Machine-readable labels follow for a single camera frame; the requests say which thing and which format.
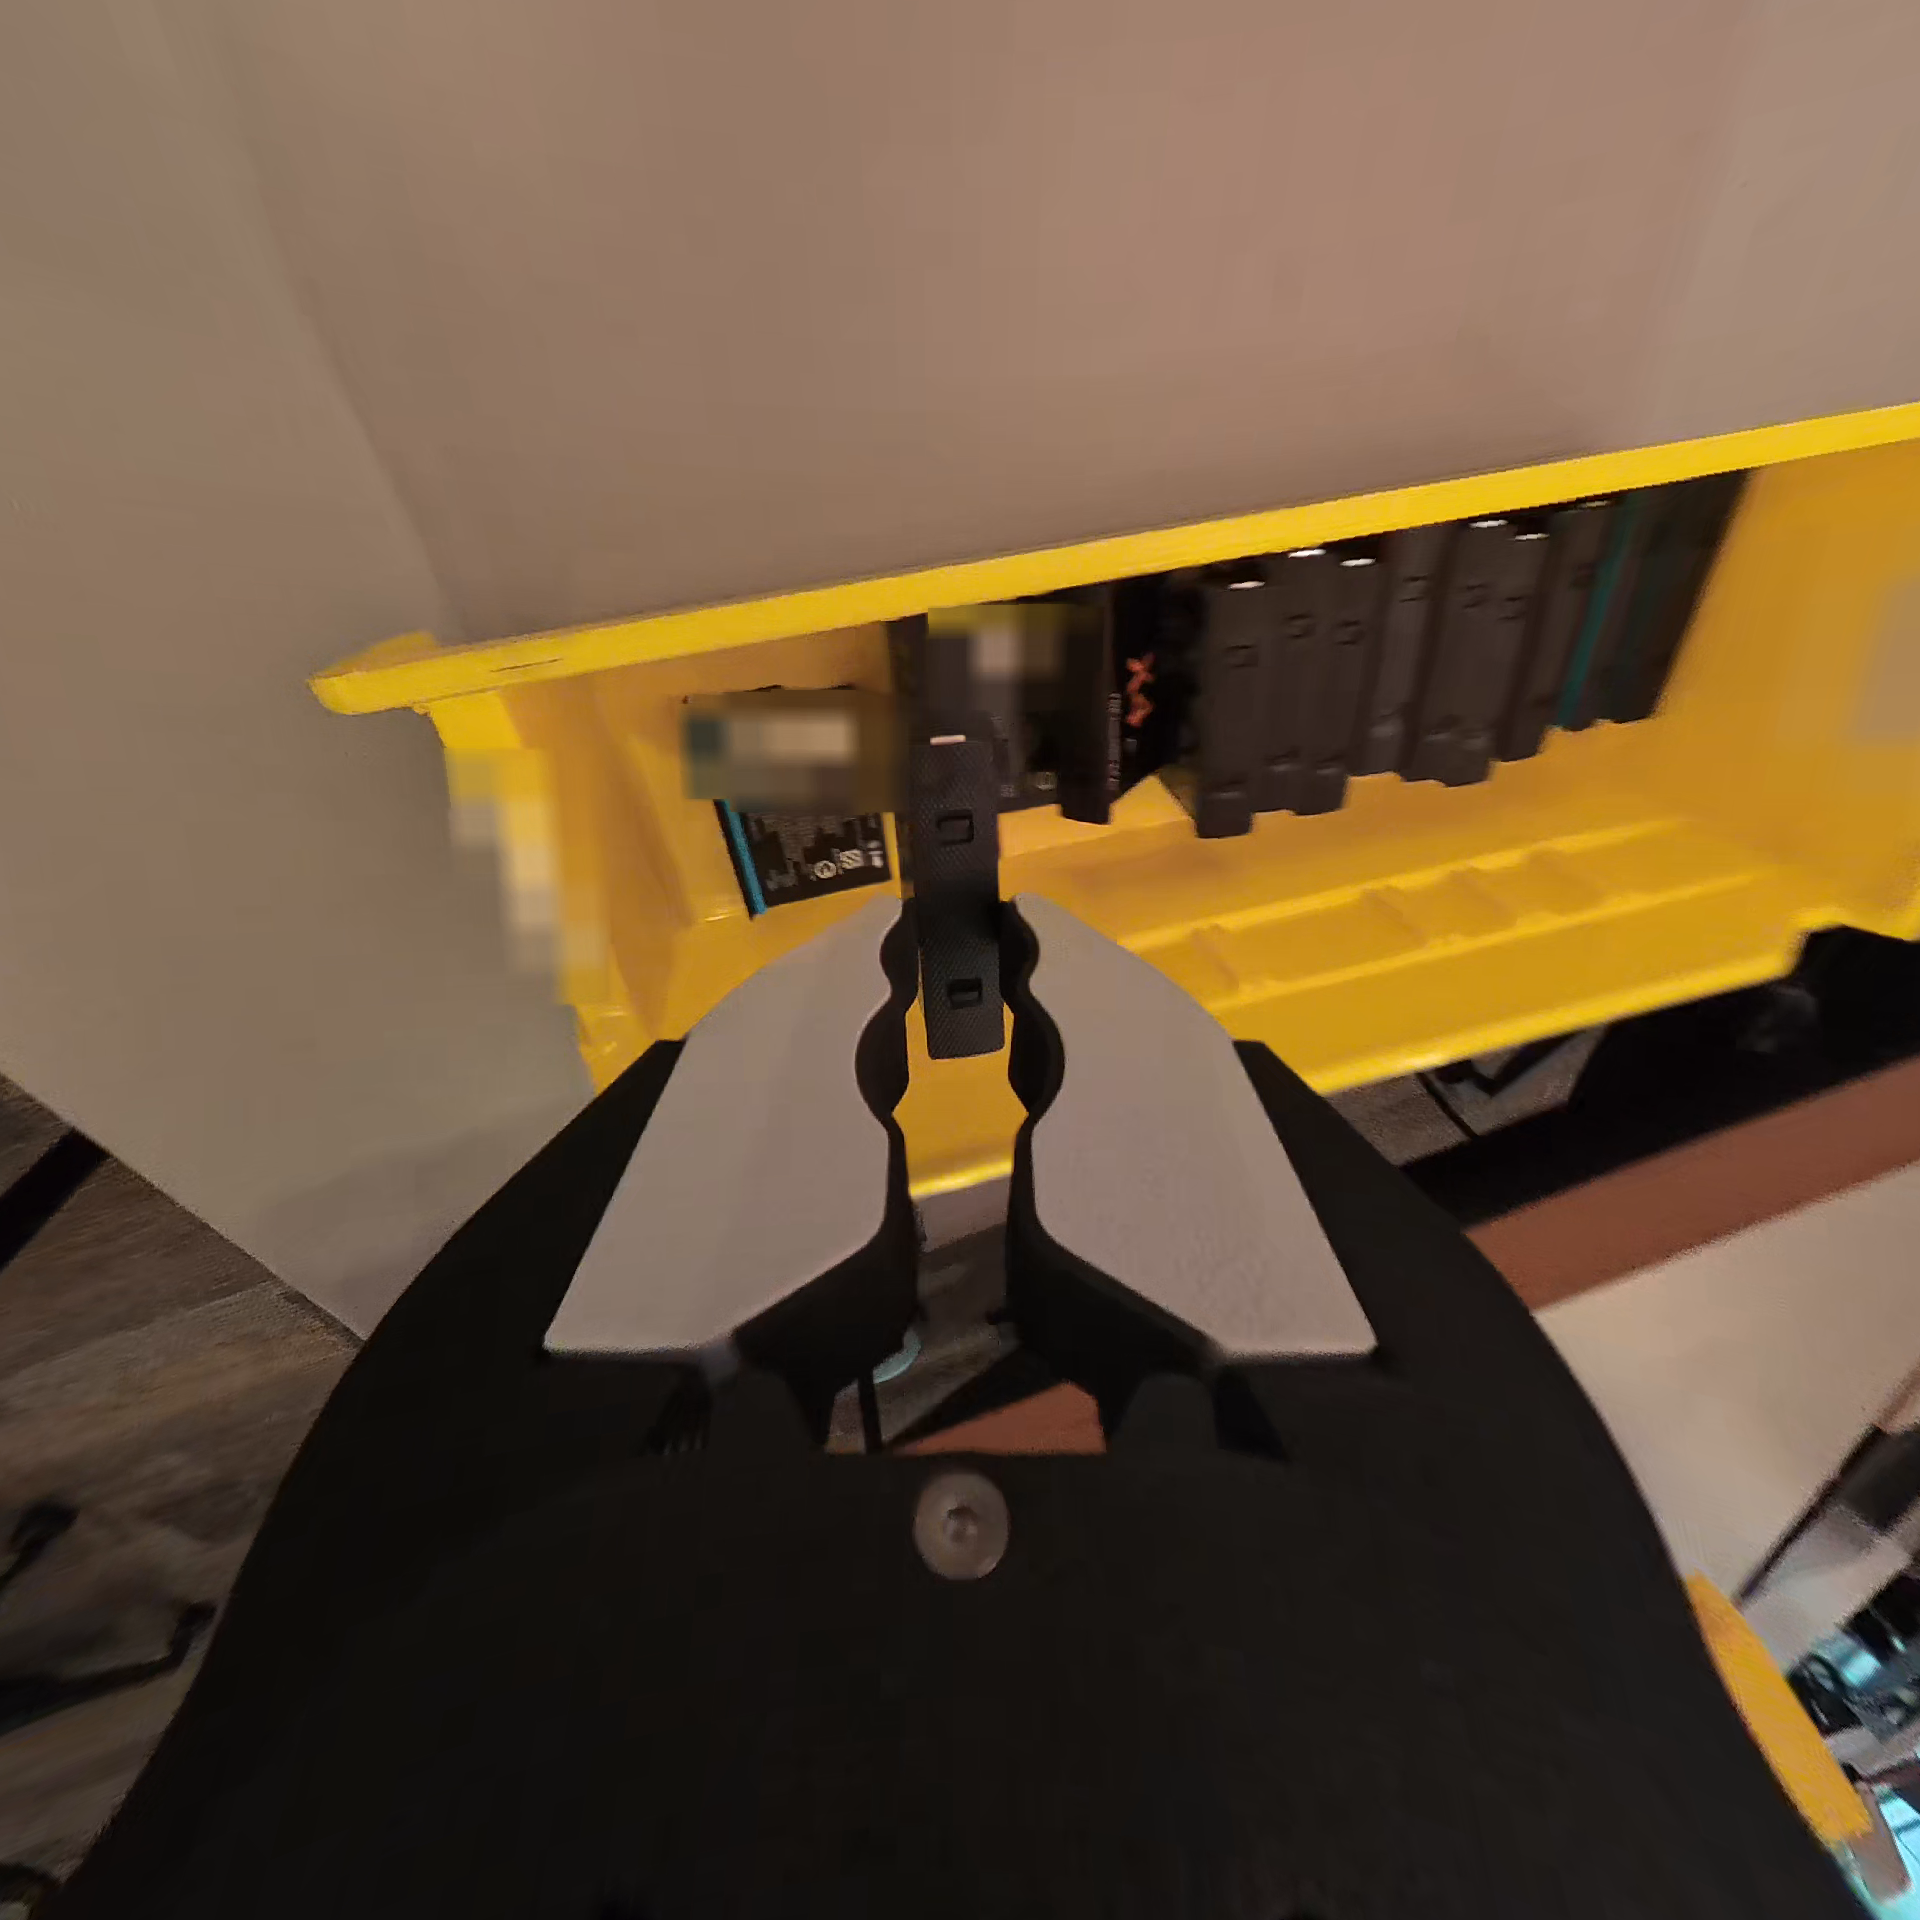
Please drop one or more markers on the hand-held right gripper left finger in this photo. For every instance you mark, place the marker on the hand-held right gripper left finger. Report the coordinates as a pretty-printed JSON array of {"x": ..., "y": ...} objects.
[{"x": 735, "y": 1185}]

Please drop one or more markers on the pile of black batteries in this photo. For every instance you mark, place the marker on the pile of black batteries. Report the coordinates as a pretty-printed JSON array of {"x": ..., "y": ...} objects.
[{"x": 1424, "y": 645}]

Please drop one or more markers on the yellow plastic bin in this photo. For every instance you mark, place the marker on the yellow plastic bin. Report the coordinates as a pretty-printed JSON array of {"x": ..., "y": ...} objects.
[{"x": 1424, "y": 932}]

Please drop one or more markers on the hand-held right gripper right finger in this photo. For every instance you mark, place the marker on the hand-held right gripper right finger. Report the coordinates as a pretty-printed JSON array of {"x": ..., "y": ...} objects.
[{"x": 1185, "y": 1185}]

